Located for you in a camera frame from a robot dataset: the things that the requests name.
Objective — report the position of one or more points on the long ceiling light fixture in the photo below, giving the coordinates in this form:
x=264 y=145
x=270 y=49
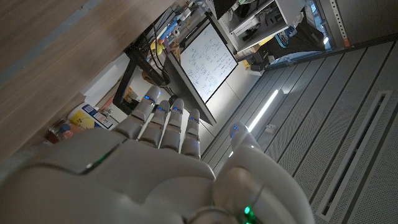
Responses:
x=264 y=109

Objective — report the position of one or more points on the white wipes canister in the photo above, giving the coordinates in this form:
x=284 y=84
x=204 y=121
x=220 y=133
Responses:
x=90 y=116

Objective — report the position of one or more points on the white shelf cabinet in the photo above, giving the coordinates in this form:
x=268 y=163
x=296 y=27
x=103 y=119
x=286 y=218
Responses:
x=280 y=18

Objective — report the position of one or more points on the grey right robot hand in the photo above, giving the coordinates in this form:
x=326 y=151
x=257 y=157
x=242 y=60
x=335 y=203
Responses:
x=130 y=183

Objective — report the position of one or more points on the whiteboard with writing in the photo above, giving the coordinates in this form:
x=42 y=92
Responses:
x=208 y=62

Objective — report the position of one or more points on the yellow ball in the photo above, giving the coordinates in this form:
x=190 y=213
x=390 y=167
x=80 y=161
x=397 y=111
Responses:
x=156 y=48

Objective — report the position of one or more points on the ceiling air vent slot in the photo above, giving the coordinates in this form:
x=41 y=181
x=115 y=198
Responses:
x=354 y=155

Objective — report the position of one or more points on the white box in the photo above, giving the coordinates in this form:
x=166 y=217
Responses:
x=105 y=77

